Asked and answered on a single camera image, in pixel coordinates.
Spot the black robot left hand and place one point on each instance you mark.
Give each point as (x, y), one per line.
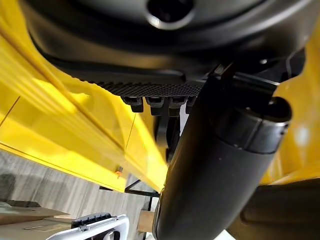
(155, 50)

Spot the white plastic box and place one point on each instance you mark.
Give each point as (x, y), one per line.
(100, 225)

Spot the brown cardboard box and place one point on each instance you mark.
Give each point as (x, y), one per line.
(22, 222)

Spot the black sole-shaped part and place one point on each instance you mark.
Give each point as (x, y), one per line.
(282, 212)
(162, 132)

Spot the orange tag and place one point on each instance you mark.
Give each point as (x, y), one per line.
(118, 172)

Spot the wooden block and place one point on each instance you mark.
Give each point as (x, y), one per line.
(146, 221)

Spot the black metal frame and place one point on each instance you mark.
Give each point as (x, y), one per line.
(140, 191)

